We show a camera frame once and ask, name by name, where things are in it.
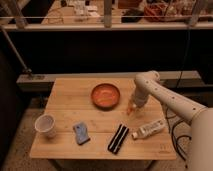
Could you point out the orange pepper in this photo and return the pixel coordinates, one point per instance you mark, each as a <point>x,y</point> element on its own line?
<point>129,109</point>

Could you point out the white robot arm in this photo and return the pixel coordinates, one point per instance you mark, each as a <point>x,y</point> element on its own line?
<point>197,116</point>

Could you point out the orange ceramic bowl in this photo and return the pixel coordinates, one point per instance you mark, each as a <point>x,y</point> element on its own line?
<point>105,96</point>

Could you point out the clear plastic bottle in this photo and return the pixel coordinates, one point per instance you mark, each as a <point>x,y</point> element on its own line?
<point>149,129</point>

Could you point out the black striped case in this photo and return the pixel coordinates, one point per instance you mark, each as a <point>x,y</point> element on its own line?
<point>117,140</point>

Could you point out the wooden table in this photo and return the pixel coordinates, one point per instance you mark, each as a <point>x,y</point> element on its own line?
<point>69,103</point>

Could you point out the blue sponge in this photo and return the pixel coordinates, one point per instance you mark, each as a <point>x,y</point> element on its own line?
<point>80,130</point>

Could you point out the white paper cup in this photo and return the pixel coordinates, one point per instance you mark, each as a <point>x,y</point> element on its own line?
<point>45,124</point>

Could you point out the metal railing shelf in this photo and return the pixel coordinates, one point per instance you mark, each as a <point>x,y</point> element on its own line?
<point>105,15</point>

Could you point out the diagonal metal pole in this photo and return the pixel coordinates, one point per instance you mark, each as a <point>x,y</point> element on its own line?
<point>26,69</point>

